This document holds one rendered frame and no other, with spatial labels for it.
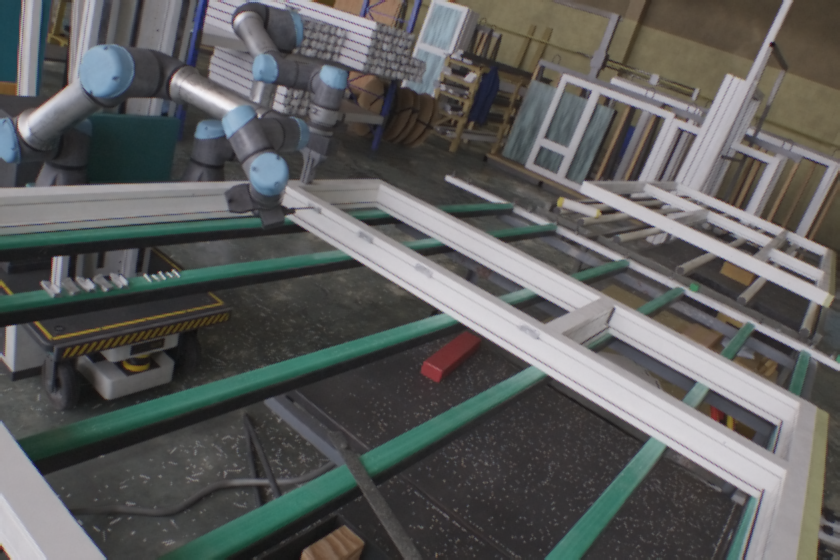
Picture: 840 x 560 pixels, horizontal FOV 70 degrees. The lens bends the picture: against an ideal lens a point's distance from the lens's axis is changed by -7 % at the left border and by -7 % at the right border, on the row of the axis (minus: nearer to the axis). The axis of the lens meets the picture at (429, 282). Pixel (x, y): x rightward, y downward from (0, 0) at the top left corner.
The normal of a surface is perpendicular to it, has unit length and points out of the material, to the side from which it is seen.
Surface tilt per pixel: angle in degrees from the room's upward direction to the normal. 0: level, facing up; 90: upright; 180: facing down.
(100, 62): 85
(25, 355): 90
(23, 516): 0
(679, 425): 90
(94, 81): 85
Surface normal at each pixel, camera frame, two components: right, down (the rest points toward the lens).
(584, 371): -0.56, 0.14
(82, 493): 0.30, -0.88
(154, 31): 0.78, 0.45
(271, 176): 0.27, -0.15
